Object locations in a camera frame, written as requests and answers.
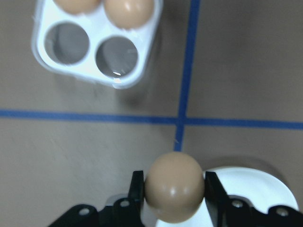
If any brown egg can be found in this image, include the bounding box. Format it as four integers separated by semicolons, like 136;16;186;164
53;0;101;15
103;0;154;30
144;152;205;223

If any round white plate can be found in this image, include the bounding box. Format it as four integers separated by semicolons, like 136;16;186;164
142;166;299;227

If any clear plastic egg box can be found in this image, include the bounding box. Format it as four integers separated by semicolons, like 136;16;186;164
31;0;164;90

